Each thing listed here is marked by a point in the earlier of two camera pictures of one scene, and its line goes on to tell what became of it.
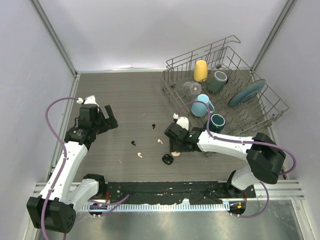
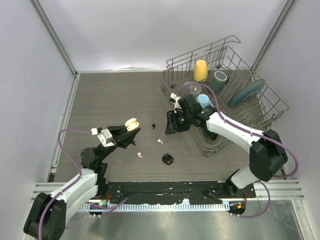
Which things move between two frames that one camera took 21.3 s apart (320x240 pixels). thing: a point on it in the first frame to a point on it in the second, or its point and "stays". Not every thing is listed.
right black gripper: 174,147 to 171,120
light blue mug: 200,109 stays
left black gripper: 108,124 to 121,136
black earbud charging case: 167,159 stays
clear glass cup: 192,88 stays
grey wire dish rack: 215,90 stays
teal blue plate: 247,93 stays
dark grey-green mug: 216,83 stays
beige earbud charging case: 175,154 to 131,124
